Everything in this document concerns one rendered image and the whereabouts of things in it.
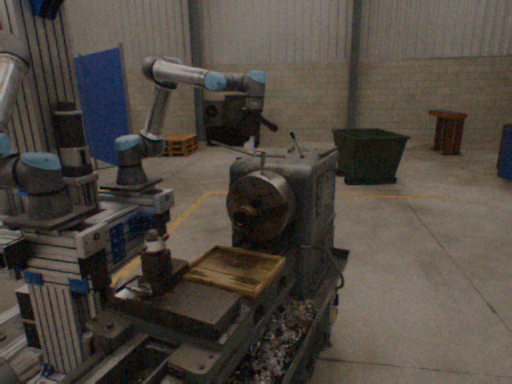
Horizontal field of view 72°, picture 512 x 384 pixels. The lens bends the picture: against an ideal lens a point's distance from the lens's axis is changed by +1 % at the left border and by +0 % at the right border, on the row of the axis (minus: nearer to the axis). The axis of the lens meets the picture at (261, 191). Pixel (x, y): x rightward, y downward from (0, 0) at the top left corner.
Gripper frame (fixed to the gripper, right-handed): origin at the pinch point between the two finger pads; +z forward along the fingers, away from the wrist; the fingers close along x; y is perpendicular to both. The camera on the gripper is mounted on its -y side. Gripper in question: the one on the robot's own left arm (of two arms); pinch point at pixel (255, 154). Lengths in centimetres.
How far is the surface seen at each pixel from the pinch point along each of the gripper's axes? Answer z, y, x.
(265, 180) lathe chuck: 10.0, -5.4, 5.8
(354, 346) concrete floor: 127, -75, -29
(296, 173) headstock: 8.6, -20.1, -5.4
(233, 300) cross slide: 33, 3, 61
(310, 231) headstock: 36.3, -30.1, -1.7
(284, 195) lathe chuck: 15.5, -14.3, 8.0
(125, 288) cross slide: 39, 40, 52
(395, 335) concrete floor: 124, -105, -39
